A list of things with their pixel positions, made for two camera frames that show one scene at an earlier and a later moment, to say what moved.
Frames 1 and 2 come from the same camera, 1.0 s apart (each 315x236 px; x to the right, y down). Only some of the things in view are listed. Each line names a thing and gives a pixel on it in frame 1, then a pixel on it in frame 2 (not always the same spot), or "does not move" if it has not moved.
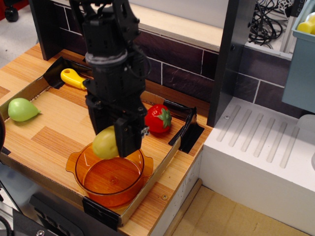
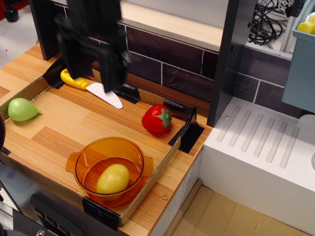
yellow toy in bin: [308, 26] does not move
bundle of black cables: [264, 25] does not move
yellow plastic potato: [105, 144] to [113, 179]
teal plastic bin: [299, 85] does not move
